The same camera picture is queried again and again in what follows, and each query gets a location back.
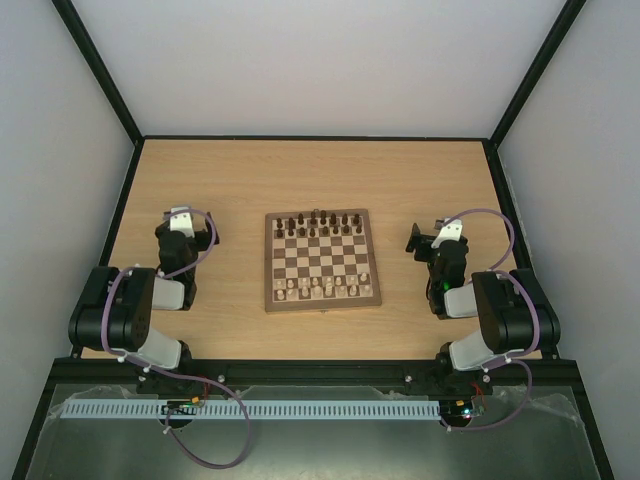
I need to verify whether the black front mounting rail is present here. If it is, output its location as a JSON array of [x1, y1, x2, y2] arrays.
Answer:
[[49, 356, 581, 399]]

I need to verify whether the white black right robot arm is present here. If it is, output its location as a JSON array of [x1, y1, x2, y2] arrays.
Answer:
[[406, 220, 561, 392]]

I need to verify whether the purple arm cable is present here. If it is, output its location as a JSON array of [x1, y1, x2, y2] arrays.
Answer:
[[101, 209, 251, 469], [439, 208, 544, 433]]

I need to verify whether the light blue slotted cable duct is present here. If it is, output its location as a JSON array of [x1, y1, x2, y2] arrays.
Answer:
[[60, 399, 441, 421]]

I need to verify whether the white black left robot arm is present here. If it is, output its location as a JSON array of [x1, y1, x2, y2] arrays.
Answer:
[[68, 206, 219, 382]]

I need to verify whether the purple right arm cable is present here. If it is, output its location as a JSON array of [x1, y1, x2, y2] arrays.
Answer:
[[439, 208, 544, 433]]

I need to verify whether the black right frame post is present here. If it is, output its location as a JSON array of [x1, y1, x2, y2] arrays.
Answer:
[[490, 0, 587, 146]]

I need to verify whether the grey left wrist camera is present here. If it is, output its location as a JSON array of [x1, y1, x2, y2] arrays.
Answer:
[[164, 206, 195, 238]]

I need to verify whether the wooden chess board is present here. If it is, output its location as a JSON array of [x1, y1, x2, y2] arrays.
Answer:
[[264, 208, 382, 314]]

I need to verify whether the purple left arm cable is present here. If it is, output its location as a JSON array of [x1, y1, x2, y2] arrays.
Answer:
[[101, 209, 251, 469]]

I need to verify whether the black frame post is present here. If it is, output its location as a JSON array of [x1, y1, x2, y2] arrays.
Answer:
[[490, 0, 587, 146], [52, 0, 143, 144]]

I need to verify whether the black left frame post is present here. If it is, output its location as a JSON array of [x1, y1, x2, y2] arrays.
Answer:
[[52, 0, 143, 144]]

